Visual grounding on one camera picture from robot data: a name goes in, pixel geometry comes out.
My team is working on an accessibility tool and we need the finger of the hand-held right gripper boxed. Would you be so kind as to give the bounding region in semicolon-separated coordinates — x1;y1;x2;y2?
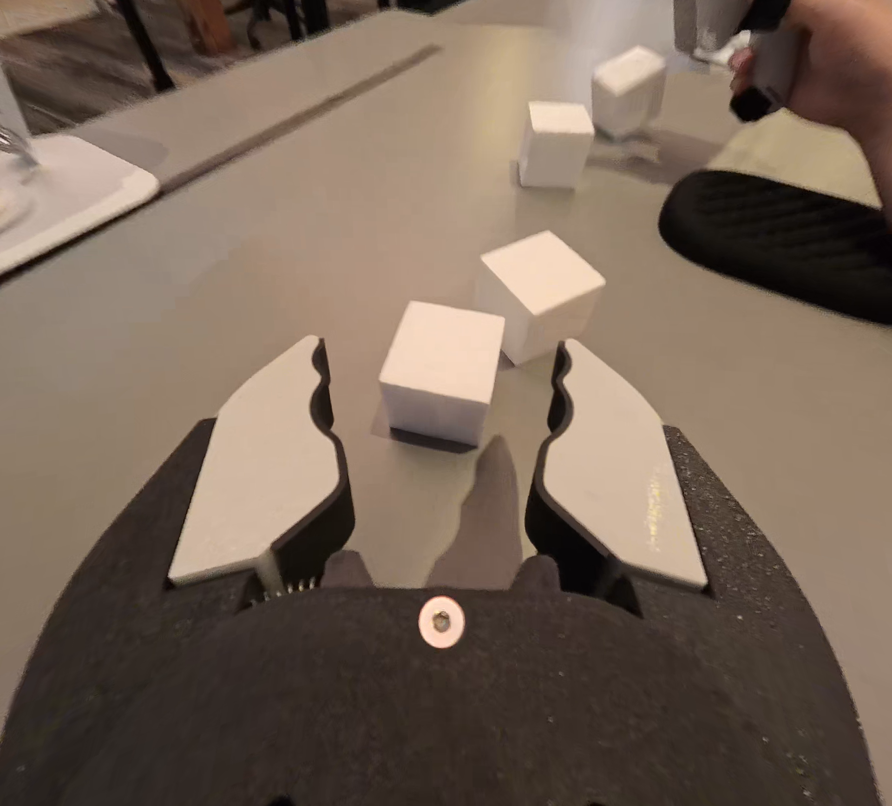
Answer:
672;0;757;54

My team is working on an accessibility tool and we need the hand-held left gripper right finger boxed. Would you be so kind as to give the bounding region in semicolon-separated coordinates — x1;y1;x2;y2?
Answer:
524;339;710;596

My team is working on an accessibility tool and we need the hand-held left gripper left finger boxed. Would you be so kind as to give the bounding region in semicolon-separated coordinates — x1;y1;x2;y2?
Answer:
167;335;356;592

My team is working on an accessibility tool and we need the white foam cube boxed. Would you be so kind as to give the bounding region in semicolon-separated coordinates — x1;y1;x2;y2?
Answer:
477;231;606;366
518;100;595;190
378;300;506;450
591;46;668;141

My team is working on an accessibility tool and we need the person's right hand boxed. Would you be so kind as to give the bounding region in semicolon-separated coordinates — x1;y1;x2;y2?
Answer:
787;0;892;207

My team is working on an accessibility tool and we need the black wrist rest pad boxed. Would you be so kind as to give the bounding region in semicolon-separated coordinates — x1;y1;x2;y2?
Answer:
658;170;892;326

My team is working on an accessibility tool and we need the wooden board document stand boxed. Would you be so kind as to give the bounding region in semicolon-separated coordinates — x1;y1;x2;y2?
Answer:
0;0;161;277

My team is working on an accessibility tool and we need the black table leg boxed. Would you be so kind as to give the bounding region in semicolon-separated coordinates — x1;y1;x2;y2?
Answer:
105;0;175;92

